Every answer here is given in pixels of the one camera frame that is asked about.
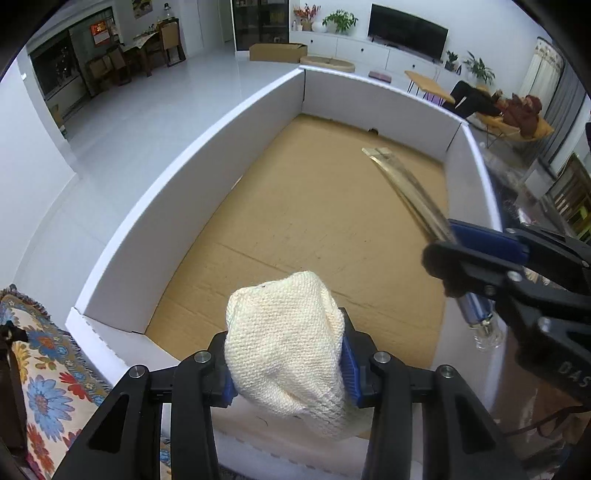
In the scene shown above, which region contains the wooden slatted chair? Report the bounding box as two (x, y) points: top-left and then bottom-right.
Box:
(551, 152), (591, 232)

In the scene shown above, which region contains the dark glass display cabinet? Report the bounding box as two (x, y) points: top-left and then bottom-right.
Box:
(231, 0), (291, 51)

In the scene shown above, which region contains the vase with red flowers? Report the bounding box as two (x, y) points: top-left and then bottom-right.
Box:
(294, 4), (321, 32)

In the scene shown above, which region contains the brown cardboard box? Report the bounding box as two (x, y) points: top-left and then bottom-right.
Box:
(249, 42), (308, 64)

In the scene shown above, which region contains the small wooden side table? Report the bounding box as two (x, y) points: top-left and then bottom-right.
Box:
(405, 70), (456, 105)

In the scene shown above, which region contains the white curtain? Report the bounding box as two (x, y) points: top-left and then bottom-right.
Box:
(522, 37), (567, 121)

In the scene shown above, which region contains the large white cardboard box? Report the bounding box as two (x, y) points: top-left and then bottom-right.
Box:
(65, 65), (509, 467)

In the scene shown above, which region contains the grey curtain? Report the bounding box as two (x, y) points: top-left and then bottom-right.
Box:
(538, 69), (591, 168)

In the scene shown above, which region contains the yellow lounge chair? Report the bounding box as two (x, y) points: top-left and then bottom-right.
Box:
(475, 111), (555, 149)

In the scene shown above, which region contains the white television cabinet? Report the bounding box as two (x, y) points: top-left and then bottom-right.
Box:
(290, 30), (462, 80)

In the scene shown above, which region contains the floral patterned blanket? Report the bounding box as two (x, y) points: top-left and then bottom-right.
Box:
(0, 284), (172, 480)

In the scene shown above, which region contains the leafy potted plant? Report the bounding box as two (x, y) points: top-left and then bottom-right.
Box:
(464, 51), (496, 86)

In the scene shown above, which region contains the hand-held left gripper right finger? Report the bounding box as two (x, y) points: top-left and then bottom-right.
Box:
(339, 307), (529, 480)

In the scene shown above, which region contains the bushy green potted plant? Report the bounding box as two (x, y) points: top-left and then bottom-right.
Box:
(322, 10), (359, 35)

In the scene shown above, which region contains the dining table with chairs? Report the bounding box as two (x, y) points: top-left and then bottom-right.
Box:
(85, 18), (188, 89)

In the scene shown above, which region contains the brown patterned glass desktop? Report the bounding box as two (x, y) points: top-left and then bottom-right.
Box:
(489, 175), (591, 480)

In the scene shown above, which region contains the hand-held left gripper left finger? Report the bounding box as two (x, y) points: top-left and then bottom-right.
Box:
(55, 331), (237, 480)

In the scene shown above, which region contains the cream knitted cloth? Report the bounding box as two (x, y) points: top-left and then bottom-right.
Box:
(225, 271), (375, 441)

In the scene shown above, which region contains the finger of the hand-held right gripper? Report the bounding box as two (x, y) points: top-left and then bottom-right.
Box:
(422, 242), (568, 324)
(449, 220), (591, 296)

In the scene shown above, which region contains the beige round pet bed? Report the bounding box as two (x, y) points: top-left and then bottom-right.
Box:
(300, 55), (356, 73)

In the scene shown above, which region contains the black flat television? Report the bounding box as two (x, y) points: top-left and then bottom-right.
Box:
(368, 4), (450, 63)

